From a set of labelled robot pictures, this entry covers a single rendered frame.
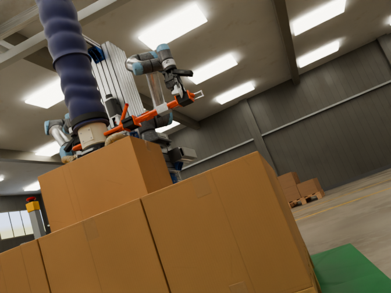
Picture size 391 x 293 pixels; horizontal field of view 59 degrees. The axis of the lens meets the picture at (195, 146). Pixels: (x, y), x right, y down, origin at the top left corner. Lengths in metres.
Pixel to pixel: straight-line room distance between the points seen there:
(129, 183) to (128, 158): 0.12
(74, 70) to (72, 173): 0.64
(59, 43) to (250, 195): 1.65
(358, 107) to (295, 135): 2.17
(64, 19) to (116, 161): 1.01
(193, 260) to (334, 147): 11.33
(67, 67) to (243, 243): 1.59
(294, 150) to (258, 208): 11.27
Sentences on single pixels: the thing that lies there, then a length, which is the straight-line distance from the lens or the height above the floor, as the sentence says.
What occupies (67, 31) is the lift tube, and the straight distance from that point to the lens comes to 2.37.
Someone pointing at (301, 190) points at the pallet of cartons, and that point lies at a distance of 8.70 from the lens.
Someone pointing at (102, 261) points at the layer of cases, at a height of 0.40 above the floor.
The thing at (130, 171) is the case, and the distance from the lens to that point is 1.80.
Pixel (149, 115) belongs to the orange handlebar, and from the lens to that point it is 1.98.
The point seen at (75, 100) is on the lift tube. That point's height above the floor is 1.31.
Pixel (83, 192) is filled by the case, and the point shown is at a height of 0.76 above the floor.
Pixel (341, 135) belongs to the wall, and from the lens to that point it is 12.33.
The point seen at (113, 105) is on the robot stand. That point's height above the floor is 1.46.
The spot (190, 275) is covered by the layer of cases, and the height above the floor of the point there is 0.27.
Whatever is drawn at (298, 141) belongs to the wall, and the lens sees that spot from 12.30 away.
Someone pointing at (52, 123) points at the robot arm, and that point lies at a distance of 3.01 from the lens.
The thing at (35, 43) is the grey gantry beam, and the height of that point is 3.11.
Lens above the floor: 0.40
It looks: 12 degrees up
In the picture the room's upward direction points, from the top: 20 degrees counter-clockwise
